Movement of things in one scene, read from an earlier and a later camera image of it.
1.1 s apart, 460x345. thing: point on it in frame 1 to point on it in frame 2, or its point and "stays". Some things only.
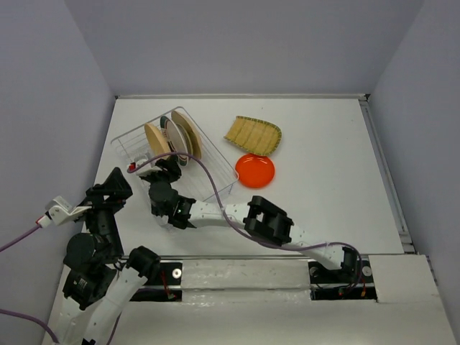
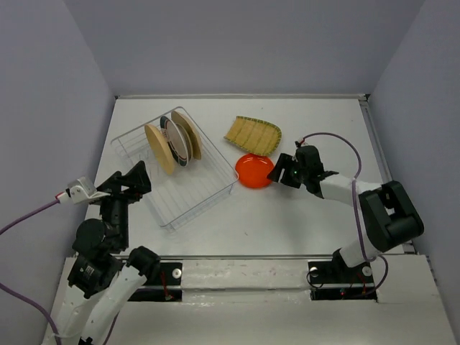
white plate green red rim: (175, 139) stays
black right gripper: (174, 169) to (284, 161)
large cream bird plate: (182, 118) stays
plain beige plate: (156, 139) stays
